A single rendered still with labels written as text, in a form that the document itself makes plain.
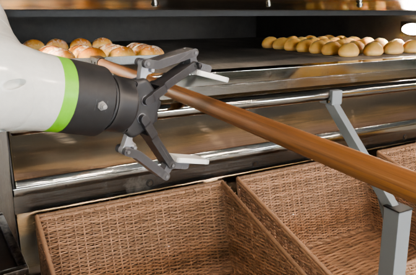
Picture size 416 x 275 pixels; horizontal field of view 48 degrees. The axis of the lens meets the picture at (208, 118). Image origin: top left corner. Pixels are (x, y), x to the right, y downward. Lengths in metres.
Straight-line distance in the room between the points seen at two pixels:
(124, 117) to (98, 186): 0.73
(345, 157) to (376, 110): 1.30
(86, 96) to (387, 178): 0.34
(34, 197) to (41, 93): 0.78
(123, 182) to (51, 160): 0.21
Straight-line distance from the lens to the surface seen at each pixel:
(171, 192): 1.36
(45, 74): 0.54
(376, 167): 0.51
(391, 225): 1.07
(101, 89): 0.57
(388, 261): 1.11
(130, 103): 0.61
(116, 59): 1.59
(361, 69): 1.75
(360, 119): 1.77
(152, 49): 1.65
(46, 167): 1.25
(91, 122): 0.58
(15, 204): 1.29
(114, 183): 1.33
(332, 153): 0.55
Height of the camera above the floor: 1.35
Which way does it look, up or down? 13 degrees down
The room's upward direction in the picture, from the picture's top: straight up
